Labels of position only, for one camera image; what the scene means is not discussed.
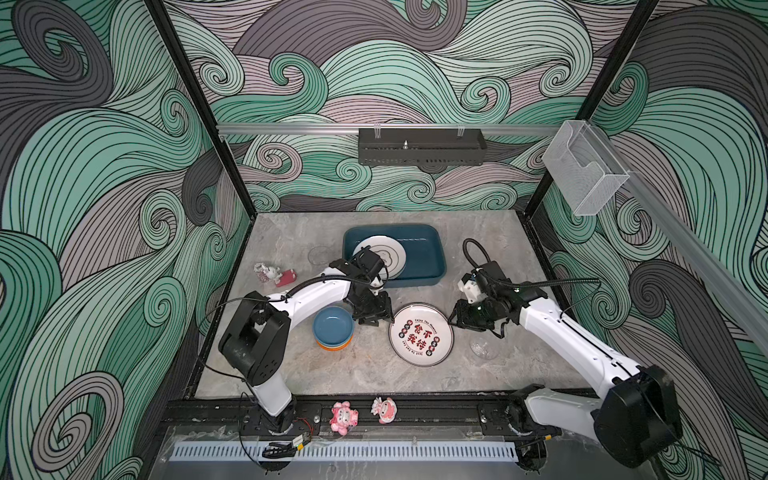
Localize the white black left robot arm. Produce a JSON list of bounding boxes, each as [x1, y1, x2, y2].
[[218, 247, 393, 417]]

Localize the clear cup left rear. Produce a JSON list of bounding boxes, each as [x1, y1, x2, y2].
[[307, 245, 335, 268]]

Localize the clear plastic cup near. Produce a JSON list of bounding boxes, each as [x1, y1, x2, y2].
[[470, 337, 499, 361]]

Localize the white slotted cable duct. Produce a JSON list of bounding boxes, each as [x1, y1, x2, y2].
[[168, 440, 518, 463]]

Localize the black left rear frame post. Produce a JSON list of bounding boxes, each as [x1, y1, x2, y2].
[[145, 0, 257, 221]]

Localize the clear acrylic wall holder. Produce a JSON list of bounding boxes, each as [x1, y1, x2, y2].
[[542, 120, 629, 217]]

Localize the aluminium wall rail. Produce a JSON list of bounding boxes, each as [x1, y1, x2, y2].
[[216, 122, 560, 137]]

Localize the black right rear frame post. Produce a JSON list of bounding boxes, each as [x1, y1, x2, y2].
[[518, 0, 659, 222]]

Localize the teal plastic bin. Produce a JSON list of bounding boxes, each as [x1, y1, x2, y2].
[[342, 223, 447, 288]]

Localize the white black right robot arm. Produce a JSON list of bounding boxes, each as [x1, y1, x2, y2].
[[449, 261, 683, 468]]

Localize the blue shallow bowl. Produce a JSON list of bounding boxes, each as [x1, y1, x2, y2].
[[312, 306, 354, 347]]

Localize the orange shallow bowl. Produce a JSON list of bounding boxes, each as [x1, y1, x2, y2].
[[315, 336, 354, 351]]

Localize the pink white toy on table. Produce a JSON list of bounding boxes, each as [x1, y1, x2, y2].
[[254, 263, 297, 287]]

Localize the pink white small figure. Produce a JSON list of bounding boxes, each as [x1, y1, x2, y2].
[[371, 397, 398, 425]]

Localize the black perforated wall tray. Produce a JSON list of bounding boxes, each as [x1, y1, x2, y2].
[[357, 129, 488, 172]]

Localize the black frame post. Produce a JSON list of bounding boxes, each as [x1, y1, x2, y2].
[[518, 0, 659, 222], [145, 0, 257, 221]]

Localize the pink plush pig figure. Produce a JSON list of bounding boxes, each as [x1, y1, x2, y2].
[[330, 401, 359, 436]]

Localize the white plate red green circles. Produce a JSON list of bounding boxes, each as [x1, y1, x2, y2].
[[389, 303, 454, 368]]

